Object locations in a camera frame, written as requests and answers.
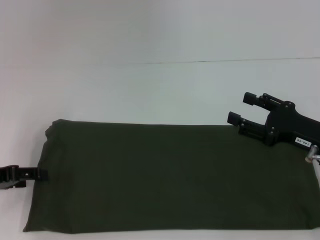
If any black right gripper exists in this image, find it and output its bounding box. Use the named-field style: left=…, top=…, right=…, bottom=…
left=226, top=91, right=320, bottom=149

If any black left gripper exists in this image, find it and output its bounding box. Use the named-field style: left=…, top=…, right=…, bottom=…
left=0, top=163, right=49, bottom=191

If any dark green FREE t-shirt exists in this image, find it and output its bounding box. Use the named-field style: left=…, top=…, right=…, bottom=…
left=22, top=119, right=320, bottom=235

